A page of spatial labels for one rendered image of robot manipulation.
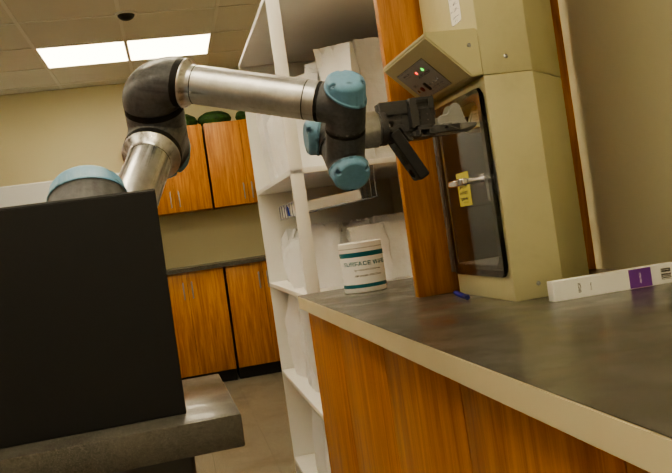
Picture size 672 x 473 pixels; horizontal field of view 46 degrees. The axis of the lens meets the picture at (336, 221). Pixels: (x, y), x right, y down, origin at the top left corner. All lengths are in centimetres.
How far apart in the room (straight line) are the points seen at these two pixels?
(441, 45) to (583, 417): 99
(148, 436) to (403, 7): 137
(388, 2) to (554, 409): 136
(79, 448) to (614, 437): 58
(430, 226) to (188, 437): 114
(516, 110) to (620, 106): 42
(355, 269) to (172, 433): 141
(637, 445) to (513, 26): 113
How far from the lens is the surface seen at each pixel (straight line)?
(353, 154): 147
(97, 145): 715
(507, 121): 167
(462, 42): 167
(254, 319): 658
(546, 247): 169
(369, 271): 231
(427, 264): 198
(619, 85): 204
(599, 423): 81
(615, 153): 208
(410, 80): 188
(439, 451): 142
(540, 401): 91
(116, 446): 98
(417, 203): 198
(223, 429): 98
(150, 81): 153
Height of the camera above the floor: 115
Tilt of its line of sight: level
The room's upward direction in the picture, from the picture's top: 8 degrees counter-clockwise
